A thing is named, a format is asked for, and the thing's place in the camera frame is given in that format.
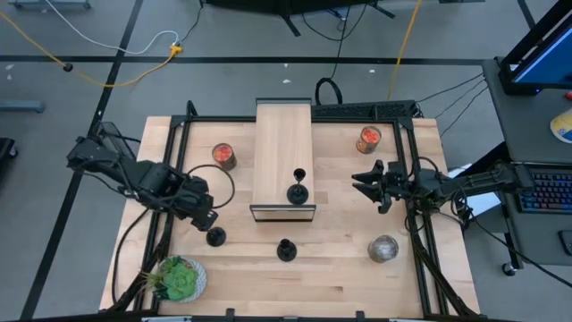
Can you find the clear empty glass jar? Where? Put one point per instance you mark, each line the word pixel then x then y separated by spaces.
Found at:
pixel 383 249

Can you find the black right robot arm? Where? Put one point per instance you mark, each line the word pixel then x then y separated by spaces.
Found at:
pixel 473 181

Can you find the grey furniture foot bar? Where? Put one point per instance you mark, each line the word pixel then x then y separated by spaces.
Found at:
pixel 49 3
pixel 22 106

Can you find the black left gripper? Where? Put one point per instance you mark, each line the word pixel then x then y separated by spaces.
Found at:
pixel 194 197

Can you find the green succulent in white pot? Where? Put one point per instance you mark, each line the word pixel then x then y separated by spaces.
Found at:
pixel 179 279

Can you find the black backlit keyboard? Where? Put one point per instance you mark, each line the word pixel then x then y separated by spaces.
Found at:
pixel 545 192

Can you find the small black floor puck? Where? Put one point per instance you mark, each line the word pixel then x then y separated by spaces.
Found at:
pixel 68 67

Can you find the black table clamp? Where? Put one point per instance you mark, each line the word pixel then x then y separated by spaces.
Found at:
pixel 359 315
pixel 230 314

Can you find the black aluminium table frame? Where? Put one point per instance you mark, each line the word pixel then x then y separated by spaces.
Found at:
pixel 214 119

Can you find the black computer monitor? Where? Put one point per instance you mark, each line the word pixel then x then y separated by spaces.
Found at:
pixel 549 62

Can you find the red candle glass jar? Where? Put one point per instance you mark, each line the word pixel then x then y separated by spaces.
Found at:
pixel 223 154
pixel 369 136

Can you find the black furniture base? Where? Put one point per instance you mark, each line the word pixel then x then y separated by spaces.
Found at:
pixel 6 148

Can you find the yellow blue round pad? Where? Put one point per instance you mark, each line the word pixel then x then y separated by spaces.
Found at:
pixel 563 127

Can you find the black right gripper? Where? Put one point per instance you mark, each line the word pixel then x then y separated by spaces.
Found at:
pixel 400 185

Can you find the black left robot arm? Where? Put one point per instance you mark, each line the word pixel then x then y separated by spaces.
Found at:
pixel 147 179

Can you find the black candlestick holder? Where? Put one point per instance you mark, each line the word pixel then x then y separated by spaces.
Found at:
pixel 216 238
pixel 286 251
pixel 297 194

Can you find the wooden shelf black metal frame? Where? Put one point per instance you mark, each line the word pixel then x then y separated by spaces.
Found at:
pixel 281 138

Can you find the black room divider panel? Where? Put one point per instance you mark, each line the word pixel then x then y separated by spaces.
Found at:
pixel 268 4

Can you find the grey computer workstation cart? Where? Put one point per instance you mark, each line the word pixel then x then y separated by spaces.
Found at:
pixel 523 125

